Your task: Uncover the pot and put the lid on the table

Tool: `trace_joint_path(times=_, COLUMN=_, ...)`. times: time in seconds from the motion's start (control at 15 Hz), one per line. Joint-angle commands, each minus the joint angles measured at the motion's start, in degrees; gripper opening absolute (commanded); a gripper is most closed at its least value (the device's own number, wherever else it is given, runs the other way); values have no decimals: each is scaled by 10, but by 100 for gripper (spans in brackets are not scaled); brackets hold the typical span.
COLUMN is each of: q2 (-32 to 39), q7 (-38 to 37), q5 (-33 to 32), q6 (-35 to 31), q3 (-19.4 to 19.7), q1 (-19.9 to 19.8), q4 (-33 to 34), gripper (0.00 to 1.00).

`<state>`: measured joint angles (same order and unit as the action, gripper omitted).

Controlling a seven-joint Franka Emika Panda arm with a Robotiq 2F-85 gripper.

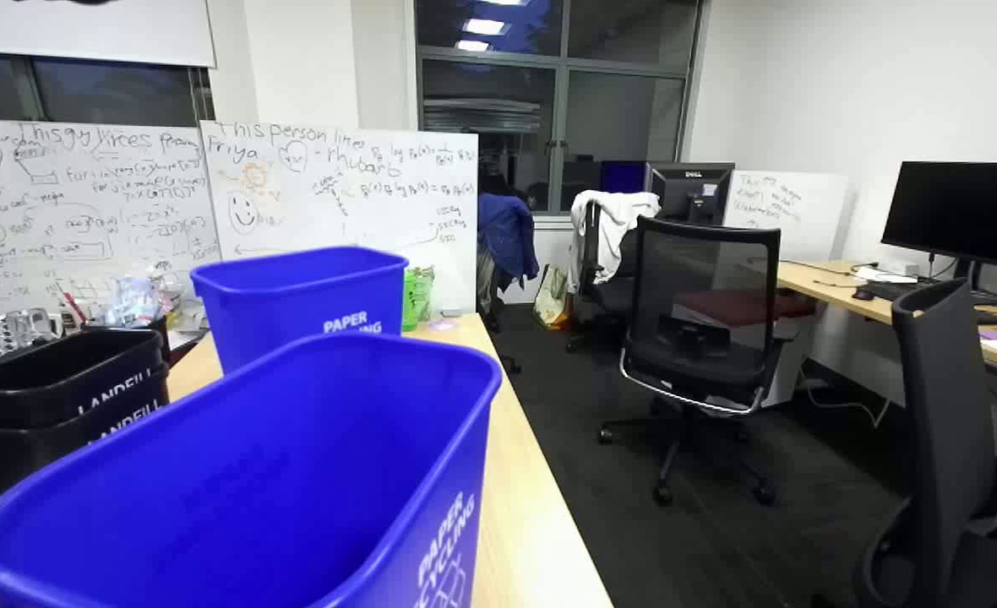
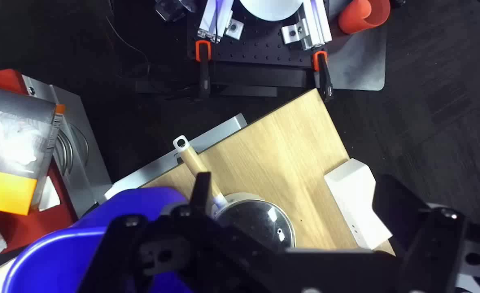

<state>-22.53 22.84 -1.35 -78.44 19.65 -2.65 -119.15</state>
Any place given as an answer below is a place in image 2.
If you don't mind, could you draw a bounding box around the white pot with wooden handle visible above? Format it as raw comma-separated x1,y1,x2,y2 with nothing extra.
173,135,258,216

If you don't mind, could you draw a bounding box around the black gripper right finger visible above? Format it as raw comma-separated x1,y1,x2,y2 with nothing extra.
373,172,430,254

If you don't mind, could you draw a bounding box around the white power box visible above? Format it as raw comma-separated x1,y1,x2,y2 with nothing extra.
324,158,393,249

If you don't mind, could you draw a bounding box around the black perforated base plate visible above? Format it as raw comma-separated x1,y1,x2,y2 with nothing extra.
189,0,389,94

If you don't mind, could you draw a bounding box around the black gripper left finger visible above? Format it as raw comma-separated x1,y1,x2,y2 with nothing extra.
189,171,212,216

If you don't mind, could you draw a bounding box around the orange-handled clamp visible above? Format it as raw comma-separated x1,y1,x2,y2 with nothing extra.
313,50,334,101
194,39,214,99

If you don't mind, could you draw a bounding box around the red cylindrical object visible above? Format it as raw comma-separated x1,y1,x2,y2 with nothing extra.
339,0,391,34

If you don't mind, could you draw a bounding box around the blue recycling bin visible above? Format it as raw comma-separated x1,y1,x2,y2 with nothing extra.
2,187,188,293

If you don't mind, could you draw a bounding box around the round glass pot lid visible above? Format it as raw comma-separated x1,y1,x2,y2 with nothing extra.
217,198,297,249

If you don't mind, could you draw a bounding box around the right orange-handled clamp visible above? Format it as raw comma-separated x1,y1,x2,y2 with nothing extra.
313,50,334,101

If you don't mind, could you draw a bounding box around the orange and black book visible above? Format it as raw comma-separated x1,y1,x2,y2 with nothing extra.
0,89,64,215

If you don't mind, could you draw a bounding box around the left orange-handled clamp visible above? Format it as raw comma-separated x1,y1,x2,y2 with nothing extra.
194,39,214,99

